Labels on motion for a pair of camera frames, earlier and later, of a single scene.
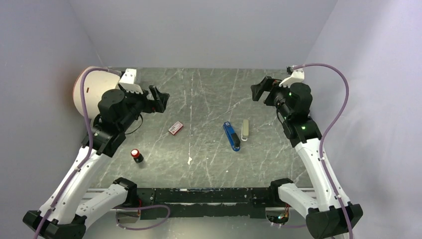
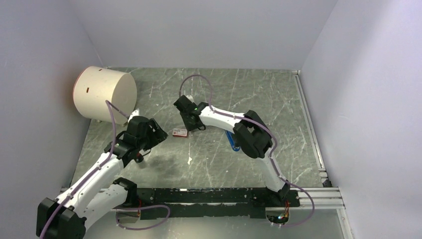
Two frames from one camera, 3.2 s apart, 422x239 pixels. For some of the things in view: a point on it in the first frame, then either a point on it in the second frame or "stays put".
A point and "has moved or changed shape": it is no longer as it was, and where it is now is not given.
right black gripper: (265, 85) -> (189, 127)
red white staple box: (175, 128) has moved or changed shape
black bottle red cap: (137, 156) stays put
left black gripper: (151, 105) -> (157, 135)
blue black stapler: (233, 137) stays put
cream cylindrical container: (96, 82) stays put
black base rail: (186, 202) stays put
